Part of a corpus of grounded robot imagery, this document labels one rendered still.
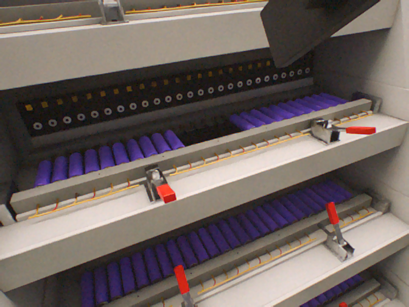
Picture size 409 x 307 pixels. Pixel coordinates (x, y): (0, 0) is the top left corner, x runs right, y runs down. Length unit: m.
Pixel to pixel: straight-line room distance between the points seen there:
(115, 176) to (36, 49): 0.16
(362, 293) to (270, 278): 0.27
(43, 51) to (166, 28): 0.12
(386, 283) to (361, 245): 0.19
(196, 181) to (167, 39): 0.17
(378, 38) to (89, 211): 0.52
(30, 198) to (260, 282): 0.34
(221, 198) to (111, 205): 0.14
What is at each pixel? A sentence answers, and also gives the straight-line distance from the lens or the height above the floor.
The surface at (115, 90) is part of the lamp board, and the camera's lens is 0.44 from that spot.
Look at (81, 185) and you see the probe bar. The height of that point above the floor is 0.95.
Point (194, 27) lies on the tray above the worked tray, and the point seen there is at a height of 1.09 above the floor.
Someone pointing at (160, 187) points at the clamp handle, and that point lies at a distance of 0.27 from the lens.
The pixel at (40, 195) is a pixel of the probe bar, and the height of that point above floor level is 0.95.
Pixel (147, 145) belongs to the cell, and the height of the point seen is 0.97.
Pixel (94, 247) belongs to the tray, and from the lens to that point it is 0.33.
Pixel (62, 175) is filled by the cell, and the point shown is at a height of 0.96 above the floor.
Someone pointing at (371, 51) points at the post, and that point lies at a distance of 0.57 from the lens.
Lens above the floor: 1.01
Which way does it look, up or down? 11 degrees down
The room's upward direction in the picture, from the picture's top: 13 degrees counter-clockwise
